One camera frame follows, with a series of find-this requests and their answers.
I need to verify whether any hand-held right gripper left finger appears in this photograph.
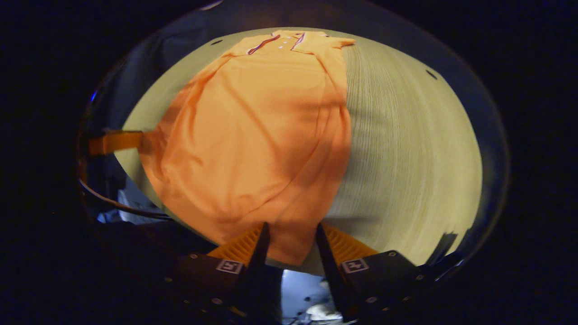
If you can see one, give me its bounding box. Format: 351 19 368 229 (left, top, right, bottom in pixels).
165 222 283 325

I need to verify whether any orange polo T-shirt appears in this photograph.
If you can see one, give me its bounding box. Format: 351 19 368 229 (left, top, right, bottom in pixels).
138 29 357 267

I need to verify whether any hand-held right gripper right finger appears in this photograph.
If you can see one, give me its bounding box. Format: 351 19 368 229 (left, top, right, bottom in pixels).
315 223 427 323

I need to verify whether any black cable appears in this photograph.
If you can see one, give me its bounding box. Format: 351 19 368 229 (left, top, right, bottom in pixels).
78 177 173 222

